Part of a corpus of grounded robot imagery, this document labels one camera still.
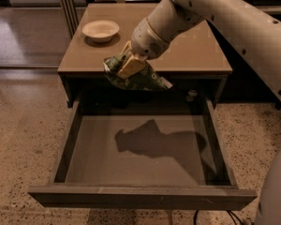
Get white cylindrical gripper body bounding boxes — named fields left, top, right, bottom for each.
left=131, top=0, right=203, bottom=60

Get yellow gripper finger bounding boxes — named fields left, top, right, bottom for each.
left=120, top=41, right=132, bottom=56
left=115, top=54, right=146, bottom=79

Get green jalapeno chip bag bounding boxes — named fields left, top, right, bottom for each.
left=103, top=55, right=172, bottom=91

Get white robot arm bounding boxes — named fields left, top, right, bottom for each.
left=116, top=0, right=281, bottom=102

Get brown cabinet with glass top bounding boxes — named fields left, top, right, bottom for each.
left=58, top=4, right=232, bottom=103

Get open grey top drawer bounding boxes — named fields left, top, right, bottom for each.
left=28, top=94, right=257, bottom=210

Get white ceramic bowl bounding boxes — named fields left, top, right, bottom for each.
left=82, top=20, right=120, bottom=43

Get small round cabinet knob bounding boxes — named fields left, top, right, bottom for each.
left=185, top=90, right=198, bottom=102

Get metal railing posts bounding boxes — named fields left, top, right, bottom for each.
left=60, top=0, right=79, bottom=38

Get black cables under drawer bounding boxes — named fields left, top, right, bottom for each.
left=192, top=209, right=245, bottom=225

